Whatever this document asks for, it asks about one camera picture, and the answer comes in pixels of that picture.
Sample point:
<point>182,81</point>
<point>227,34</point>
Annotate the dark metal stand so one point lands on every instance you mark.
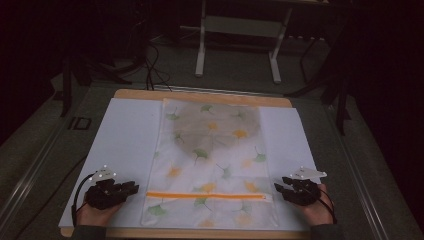
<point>341,100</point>
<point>68,83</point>

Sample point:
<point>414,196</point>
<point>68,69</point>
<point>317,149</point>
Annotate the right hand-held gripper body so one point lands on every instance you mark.
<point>305,193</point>

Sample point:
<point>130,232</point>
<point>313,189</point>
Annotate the leaf print mesh laundry bag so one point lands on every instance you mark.
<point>211,166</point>

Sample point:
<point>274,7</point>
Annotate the white mat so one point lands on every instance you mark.
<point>128,140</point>

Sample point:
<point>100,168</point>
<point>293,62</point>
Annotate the white metal stand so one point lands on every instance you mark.
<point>240,28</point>

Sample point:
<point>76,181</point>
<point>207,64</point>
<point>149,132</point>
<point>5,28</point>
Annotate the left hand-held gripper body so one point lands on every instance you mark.
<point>101,196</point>

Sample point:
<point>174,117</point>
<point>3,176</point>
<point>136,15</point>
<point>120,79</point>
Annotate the black floor bracket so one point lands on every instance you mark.
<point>80,123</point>

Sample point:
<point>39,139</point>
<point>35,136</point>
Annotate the metal floor rail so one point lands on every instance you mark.
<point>361,180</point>
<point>30,173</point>

